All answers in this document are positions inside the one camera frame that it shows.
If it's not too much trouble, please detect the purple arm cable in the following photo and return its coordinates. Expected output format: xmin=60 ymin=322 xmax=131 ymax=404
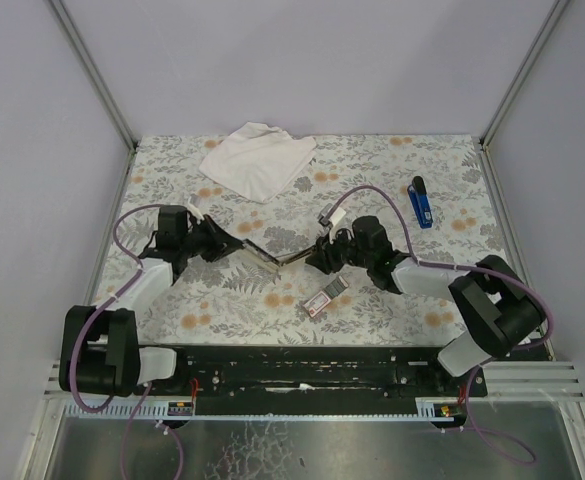
xmin=69 ymin=204 xmax=161 ymax=414
xmin=329 ymin=185 xmax=557 ymax=466

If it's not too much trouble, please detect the white slotted cable duct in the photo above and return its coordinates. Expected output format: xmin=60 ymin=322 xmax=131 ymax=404
xmin=63 ymin=400 xmax=455 ymax=425

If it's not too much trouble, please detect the aluminium frame post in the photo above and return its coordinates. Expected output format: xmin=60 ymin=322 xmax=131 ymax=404
xmin=479 ymin=0 xmax=573 ymax=149
xmin=50 ymin=0 xmax=139 ymax=151

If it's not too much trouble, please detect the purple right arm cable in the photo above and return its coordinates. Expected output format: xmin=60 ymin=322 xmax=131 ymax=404
xmin=329 ymin=185 xmax=557 ymax=466

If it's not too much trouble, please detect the left aluminium frame post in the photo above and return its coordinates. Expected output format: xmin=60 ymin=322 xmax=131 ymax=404
xmin=50 ymin=0 xmax=139 ymax=151

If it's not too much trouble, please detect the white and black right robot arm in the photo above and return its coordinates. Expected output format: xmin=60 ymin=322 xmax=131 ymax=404
xmin=305 ymin=216 xmax=546 ymax=377

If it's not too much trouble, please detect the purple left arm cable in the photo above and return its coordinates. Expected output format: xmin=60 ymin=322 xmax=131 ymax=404
xmin=69 ymin=204 xmax=161 ymax=414

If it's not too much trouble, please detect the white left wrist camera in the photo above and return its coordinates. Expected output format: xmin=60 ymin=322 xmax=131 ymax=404
xmin=186 ymin=194 xmax=205 ymax=222

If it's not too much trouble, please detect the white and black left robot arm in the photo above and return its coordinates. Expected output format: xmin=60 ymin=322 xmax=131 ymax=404
xmin=59 ymin=204 xmax=245 ymax=412

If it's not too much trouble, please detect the red and white staple box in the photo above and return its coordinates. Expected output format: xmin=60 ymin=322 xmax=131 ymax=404
xmin=303 ymin=276 xmax=349 ymax=318

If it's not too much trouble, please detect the blue stapler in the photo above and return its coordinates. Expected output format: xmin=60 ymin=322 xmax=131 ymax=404
xmin=407 ymin=176 xmax=433 ymax=229

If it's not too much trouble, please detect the floral patterned table mat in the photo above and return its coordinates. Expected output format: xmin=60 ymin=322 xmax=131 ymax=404
xmin=94 ymin=135 xmax=504 ymax=346

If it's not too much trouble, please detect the right aluminium frame post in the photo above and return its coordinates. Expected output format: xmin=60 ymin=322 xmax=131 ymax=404
xmin=479 ymin=0 xmax=573 ymax=149

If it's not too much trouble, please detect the beige stapler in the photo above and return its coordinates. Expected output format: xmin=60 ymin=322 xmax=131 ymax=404
xmin=241 ymin=239 xmax=315 ymax=273

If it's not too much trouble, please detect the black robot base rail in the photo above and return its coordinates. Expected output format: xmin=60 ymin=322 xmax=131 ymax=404
xmin=151 ymin=345 xmax=487 ymax=414

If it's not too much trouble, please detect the white folded cloth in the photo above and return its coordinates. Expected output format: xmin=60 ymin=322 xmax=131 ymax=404
xmin=199 ymin=122 xmax=316 ymax=204

